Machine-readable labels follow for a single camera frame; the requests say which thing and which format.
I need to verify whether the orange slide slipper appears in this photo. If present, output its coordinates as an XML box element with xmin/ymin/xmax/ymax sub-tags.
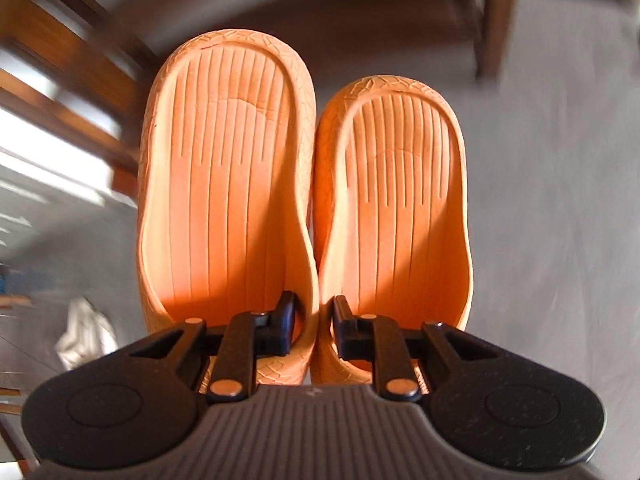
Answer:
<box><xmin>310</xmin><ymin>75</ymin><xmax>474</xmax><ymax>385</ymax></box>
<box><xmin>137</xmin><ymin>29</ymin><xmax>319</xmax><ymax>385</ymax></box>

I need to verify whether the brown wooden shoe rack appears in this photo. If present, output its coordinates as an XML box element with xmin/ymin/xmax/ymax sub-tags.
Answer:
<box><xmin>1</xmin><ymin>0</ymin><xmax>515</xmax><ymax>194</ymax></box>

